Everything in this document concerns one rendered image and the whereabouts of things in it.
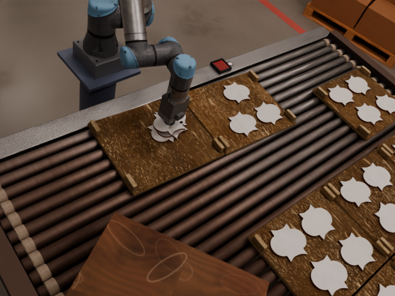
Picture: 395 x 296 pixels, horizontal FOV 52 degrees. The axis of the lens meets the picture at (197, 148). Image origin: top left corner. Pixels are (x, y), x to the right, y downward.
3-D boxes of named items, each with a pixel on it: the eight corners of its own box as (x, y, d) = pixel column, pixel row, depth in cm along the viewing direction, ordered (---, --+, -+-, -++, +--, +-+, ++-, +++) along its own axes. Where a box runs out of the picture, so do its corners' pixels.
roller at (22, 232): (6, 236, 125) (3, 229, 121) (355, 69, 229) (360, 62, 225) (12, 249, 123) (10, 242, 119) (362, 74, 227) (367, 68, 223)
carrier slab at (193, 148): (87, 125, 153) (87, 123, 152) (176, 96, 174) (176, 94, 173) (133, 197, 139) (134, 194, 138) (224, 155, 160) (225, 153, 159)
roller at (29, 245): (13, 249, 123) (10, 242, 119) (362, 74, 227) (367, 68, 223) (20, 262, 121) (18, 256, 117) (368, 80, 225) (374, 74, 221)
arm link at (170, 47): (149, 36, 139) (160, 57, 134) (178, 34, 144) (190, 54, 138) (146, 53, 145) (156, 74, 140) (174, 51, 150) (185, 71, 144)
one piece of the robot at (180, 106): (180, 104, 138) (171, 134, 151) (198, 94, 143) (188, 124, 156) (161, 87, 141) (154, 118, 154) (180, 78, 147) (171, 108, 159)
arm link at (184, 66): (191, 50, 137) (201, 67, 133) (184, 74, 145) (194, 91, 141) (170, 51, 134) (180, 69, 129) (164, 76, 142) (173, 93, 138)
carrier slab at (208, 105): (177, 96, 174) (178, 94, 173) (247, 74, 195) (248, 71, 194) (225, 155, 160) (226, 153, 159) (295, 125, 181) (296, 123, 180)
